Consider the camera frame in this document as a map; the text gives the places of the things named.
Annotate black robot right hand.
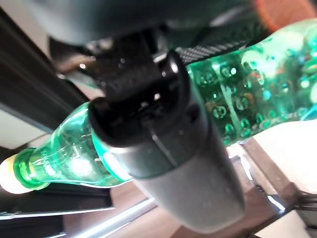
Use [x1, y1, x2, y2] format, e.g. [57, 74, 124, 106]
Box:
[14, 0, 270, 235]

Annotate green soda bottle yellow cap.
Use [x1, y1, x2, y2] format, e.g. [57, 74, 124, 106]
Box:
[0, 18, 317, 196]

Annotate black shelf base board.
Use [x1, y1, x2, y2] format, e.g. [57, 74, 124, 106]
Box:
[0, 6, 91, 134]

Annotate shiny metal frame post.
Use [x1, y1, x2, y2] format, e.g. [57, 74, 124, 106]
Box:
[79, 197, 159, 238]

